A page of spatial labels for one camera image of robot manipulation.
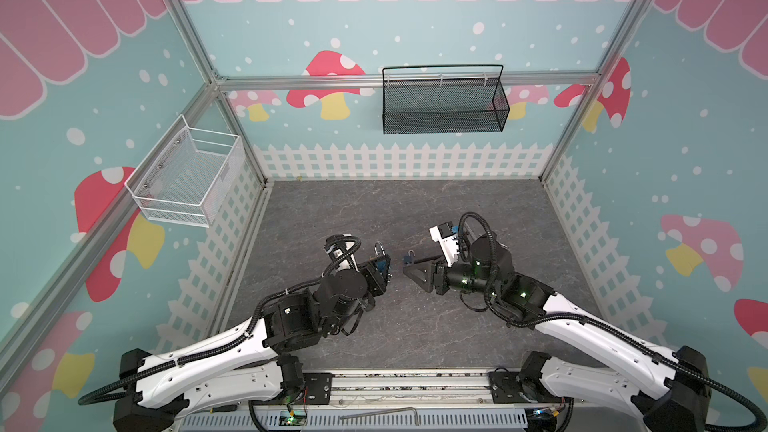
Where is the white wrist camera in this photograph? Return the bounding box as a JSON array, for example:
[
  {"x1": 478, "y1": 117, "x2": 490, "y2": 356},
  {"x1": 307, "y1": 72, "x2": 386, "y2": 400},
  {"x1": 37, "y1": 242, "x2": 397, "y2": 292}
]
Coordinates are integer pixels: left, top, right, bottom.
[
  {"x1": 322, "y1": 234, "x2": 361, "y2": 277},
  {"x1": 429, "y1": 221, "x2": 460, "y2": 267}
]

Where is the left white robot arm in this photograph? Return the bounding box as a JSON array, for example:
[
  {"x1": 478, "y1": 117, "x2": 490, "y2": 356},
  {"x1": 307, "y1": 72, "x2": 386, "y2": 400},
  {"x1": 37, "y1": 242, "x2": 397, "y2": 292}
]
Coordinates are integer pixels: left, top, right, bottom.
[{"x1": 78, "y1": 235, "x2": 391, "y2": 431}]

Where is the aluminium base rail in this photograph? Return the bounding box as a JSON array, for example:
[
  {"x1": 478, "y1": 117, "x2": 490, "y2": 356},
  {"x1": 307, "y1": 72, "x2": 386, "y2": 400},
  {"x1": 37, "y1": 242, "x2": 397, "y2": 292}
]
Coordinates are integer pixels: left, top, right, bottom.
[{"x1": 180, "y1": 367, "x2": 645, "y2": 431}]

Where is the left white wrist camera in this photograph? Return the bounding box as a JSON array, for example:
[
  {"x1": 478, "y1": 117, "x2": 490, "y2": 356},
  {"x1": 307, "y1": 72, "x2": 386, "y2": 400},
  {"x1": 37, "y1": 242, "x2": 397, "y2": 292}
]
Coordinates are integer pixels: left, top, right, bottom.
[{"x1": 322, "y1": 234, "x2": 361, "y2": 277}]

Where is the large hex key front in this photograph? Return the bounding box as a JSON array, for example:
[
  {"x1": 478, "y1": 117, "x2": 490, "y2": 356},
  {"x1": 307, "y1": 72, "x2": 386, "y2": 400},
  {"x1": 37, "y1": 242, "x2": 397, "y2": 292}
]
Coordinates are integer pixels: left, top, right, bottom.
[{"x1": 339, "y1": 407, "x2": 422, "y2": 427}]

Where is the small blue padlock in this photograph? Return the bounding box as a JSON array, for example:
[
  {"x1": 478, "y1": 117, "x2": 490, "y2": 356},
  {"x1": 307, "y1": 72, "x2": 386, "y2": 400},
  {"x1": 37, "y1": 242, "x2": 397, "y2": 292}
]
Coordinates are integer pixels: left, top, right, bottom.
[{"x1": 403, "y1": 250, "x2": 416, "y2": 266}]

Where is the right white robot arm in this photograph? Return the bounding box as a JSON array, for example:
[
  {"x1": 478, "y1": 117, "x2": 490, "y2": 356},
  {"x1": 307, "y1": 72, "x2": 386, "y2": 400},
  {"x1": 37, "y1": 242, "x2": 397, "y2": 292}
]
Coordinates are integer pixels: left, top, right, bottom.
[{"x1": 404, "y1": 212, "x2": 767, "y2": 431}]

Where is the white wire wall basket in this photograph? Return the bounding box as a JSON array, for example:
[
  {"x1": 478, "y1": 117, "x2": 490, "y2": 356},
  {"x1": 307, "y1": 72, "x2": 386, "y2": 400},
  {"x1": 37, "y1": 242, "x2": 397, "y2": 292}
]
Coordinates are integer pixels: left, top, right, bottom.
[{"x1": 125, "y1": 116, "x2": 245, "y2": 228}]

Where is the black mesh wall basket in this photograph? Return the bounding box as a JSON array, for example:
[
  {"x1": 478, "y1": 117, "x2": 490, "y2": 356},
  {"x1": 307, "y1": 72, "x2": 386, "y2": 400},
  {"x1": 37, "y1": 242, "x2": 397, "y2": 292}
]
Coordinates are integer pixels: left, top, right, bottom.
[{"x1": 381, "y1": 64, "x2": 511, "y2": 135}]

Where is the large blue padlock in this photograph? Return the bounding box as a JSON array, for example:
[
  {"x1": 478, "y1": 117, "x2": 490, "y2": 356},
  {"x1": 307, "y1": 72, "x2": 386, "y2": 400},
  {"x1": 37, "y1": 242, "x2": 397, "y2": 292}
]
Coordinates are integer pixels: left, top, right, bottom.
[{"x1": 374, "y1": 241, "x2": 391, "y2": 276}]

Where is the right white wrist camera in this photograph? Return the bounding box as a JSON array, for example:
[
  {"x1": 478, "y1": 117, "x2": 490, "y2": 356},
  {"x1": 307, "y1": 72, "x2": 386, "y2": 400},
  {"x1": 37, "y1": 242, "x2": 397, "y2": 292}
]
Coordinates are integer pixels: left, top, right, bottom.
[{"x1": 429, "y1": 221, "x2": 460, "y2": 267}]

